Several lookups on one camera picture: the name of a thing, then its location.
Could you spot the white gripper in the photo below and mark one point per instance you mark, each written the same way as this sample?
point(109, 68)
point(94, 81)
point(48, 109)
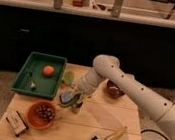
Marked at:
point(76, 97)

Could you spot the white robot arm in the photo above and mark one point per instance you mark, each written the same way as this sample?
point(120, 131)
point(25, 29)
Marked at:
point(161, 110)

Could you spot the dark cup on table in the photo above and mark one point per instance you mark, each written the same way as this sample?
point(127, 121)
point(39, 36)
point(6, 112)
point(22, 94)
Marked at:
point(75, 108)

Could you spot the light green cup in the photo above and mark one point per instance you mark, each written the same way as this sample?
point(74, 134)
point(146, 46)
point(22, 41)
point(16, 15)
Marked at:
point(68, 78)

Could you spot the orange bowl with nuts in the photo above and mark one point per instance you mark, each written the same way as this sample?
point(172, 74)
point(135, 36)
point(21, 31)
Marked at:
point(41, 114)

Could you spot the orange ball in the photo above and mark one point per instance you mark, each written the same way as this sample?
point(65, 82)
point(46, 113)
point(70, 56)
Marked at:
point(48, 71)

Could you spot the green plastic tray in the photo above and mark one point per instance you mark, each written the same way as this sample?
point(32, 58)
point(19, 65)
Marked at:
point(47, 87)

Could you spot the small metal utensil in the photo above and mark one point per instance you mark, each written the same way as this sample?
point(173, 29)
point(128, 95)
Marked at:
point(33, 85)

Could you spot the dark red bowl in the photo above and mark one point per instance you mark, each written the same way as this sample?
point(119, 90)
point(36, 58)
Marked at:
point(113, 90)

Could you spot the yellow spatula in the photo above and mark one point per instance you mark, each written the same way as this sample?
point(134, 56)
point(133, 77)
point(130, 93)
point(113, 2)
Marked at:
point(117, 134)

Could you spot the red object on shelf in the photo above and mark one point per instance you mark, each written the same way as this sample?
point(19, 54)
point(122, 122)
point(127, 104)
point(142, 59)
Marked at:
point(77, 3)

